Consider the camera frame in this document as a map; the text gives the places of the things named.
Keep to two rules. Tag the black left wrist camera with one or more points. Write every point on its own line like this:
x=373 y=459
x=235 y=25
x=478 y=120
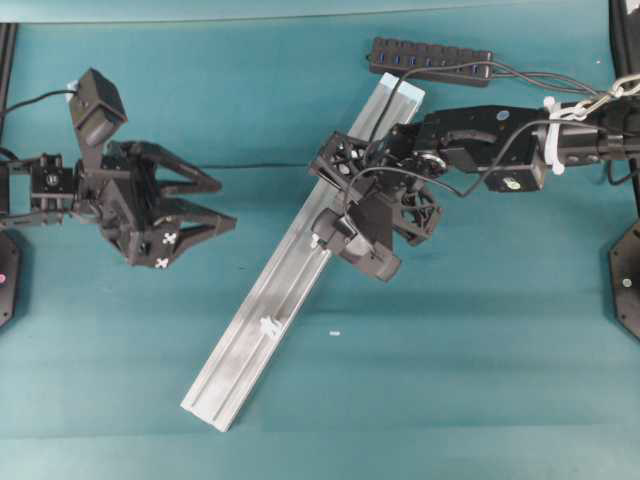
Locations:
x=97 y=112

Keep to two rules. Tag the silver aluminium rail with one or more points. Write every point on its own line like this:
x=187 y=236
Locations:
x=241 y=355

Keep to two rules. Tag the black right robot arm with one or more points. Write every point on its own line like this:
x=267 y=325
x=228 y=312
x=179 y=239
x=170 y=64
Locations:
x=511 y=149

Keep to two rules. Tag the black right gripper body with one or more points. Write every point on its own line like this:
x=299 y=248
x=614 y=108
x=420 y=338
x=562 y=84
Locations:
x=382 y=188

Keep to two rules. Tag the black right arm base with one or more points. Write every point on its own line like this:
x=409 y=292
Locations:
x=623 y=259

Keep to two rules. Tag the white near cable ring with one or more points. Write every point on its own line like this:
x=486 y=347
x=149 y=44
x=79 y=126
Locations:
x=270 y=327

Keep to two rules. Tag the black left frame post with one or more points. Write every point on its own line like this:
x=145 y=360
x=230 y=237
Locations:
x=8 y=37

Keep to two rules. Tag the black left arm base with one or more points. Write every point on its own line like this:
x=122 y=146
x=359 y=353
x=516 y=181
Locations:
x=11 y=271

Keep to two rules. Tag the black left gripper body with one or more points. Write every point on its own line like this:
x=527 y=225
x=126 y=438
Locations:
x=119 y=194

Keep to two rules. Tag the black right frame post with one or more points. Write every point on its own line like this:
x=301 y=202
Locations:
x=624 y=47

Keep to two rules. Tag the black USB hub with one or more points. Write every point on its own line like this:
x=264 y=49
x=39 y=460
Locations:
x=440 y=63

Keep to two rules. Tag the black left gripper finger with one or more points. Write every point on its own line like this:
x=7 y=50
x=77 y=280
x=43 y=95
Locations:
x=195 y=180
x=183 y=224

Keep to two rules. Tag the black frame post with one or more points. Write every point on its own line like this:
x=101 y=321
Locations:
x=8 y=37
x=624 y=47

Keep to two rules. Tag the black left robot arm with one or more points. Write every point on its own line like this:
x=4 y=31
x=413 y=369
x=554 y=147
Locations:
x=41 y=191

